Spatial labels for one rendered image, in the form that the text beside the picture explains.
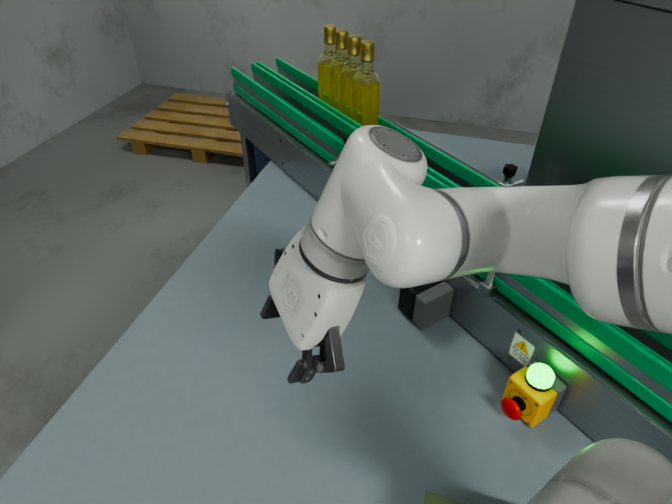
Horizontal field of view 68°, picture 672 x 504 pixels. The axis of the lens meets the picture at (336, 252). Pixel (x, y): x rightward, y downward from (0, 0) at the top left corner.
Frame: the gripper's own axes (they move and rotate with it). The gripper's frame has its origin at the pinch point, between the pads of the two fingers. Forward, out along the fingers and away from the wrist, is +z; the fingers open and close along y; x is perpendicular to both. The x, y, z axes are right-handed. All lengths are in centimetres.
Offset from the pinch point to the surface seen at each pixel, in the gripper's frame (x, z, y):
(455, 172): 62, 3, -39
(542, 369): 46.5, 6.1, 9.7
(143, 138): 51, 145, -249
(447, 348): 46, 21, -5
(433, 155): 61, 4, -47
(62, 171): 7, 170, -245
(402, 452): 26.2, 24.2, 10.1
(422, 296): 41.9, 15.3, -14.3
